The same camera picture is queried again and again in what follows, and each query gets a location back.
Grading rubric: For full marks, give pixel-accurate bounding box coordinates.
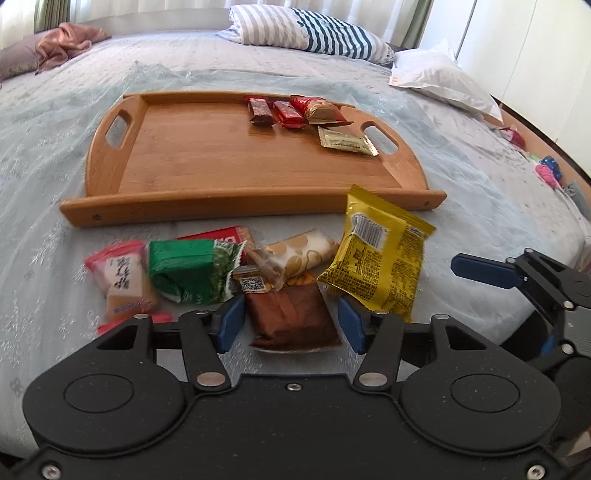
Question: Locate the pink white pastry packet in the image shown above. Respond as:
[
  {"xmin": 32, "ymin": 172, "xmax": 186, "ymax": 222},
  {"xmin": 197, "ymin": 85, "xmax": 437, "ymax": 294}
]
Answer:
[{"xmin": 84, "ymin": 240, "xmax": 173, "ymax": 335}]

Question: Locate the striped pillow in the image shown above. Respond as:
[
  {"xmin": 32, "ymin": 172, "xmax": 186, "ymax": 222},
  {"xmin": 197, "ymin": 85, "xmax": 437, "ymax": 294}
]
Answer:
[{"xmin": 217, "ymin": 4, "xmax": 394, "ymax": 66}]

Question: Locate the brown almond snack packet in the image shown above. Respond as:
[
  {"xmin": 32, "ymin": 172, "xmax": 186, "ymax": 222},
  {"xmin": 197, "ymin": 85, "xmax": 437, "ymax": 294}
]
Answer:
[{"xmin": 232, "ymin": 265, "xmax": 342, "ymax": 353}]

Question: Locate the light blue lace cloth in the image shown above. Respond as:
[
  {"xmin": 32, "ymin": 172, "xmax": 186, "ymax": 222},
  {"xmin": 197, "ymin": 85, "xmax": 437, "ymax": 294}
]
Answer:
[{"xmin": 0, "ymin": 59, "xmax": 588, "ymax": 444}]

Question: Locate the white gold dotted snack bar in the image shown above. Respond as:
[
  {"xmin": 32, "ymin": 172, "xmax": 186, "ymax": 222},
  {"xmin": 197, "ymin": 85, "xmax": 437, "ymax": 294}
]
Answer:
[{"xmin": 247, "ymin": 228, "xmax": 339, "ymax": 290}]

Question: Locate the grey bedsheet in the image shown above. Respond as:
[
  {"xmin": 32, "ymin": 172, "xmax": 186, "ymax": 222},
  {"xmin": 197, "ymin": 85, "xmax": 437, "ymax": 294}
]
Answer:
[{"xmin": 1, "ymin": 32, "xmax": 590, "ymax": 269}]

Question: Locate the red Biscoff packet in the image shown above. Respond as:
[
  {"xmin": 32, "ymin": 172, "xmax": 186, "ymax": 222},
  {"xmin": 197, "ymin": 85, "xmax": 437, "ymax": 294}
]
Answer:
[{"xmin": 178, "ymin": 225, "xmax": 256, "ymax": 248}]

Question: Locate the red small item bedside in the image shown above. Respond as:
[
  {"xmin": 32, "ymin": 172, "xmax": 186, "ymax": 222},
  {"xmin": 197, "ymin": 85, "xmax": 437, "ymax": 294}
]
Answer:
[{"xmin": 499, "ymin": 127, "xmax": 526, "ymax": 150}]

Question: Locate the pink blue toy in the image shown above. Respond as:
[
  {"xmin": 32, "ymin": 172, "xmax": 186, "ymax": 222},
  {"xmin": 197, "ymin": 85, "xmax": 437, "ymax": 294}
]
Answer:
[{"xmin": 535, "ymin": 156, "xmax": 563, "ymax": 190}]

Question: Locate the pink crumpled cloth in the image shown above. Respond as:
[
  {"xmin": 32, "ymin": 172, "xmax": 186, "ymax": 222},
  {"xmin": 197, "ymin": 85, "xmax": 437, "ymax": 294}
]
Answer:
[{"xmin": 35, "ymin": 22, "xmax": 111, "ymax": 74}]

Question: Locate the gold tea sachet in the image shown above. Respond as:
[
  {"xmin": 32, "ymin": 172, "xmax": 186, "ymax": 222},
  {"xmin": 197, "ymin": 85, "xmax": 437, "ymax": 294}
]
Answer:
[{"xmin": 318, "ymin": 126, "xmax": 379, "ymax": 157}]

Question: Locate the wooden serving tray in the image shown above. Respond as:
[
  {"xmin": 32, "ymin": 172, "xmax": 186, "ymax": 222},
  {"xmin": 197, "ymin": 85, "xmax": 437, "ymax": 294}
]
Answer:
[{"xmin": 60, "ymin": 91, "xmax": 446, "ymax": 227}]

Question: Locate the white pillow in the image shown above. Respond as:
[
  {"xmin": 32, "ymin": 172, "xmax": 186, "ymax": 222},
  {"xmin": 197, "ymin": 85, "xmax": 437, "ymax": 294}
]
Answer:
[{"xmin": 390, "ymin": 46, "xmax": 503, "ymax": 124}]

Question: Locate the red peanut snack packet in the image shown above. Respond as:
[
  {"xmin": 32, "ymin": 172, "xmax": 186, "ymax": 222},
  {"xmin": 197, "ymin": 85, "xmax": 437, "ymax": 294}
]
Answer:
[{"xmin": 290, "ymin": 95, "xmax": 352, "ymax": 126}]

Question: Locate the green curtain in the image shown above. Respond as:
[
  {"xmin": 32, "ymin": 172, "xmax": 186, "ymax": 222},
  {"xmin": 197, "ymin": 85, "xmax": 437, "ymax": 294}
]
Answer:
[{"xmin": 34, "ymin": 0, "xmax": 70, "ymax": 33}]

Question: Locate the green snack packet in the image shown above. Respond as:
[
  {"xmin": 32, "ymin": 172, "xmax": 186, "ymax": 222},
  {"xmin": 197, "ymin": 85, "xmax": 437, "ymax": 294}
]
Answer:
[{"xmin": 147, "ymin": 239, "xmax": 245, "ymax": 305}]

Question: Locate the dark red candy bar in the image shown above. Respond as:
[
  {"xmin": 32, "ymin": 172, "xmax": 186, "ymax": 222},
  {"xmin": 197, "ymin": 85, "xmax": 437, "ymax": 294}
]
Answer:
[{"xmin": 245, "ymin": 96, "xmax": 274, "ymax": 126}]

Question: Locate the white curtain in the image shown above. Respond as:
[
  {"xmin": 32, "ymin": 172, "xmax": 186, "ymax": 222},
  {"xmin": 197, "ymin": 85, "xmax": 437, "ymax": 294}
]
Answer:
[{"xmin": 1, "ymin": 1, "xmax": 431, "ymax": 40}]

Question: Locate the mauve pillow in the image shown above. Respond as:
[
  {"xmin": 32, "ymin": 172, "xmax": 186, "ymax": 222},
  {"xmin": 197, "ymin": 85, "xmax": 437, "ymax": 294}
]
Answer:
[{"xmin": 0, "ymin": 33, "xmax": 44, "ymax": 82}]

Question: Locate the yellow snack bag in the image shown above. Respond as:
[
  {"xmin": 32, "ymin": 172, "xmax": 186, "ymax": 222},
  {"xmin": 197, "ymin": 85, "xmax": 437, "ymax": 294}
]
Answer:
[{"xmin": 318, "ymin": 186, "xmax": 436, "ymax": 323}]

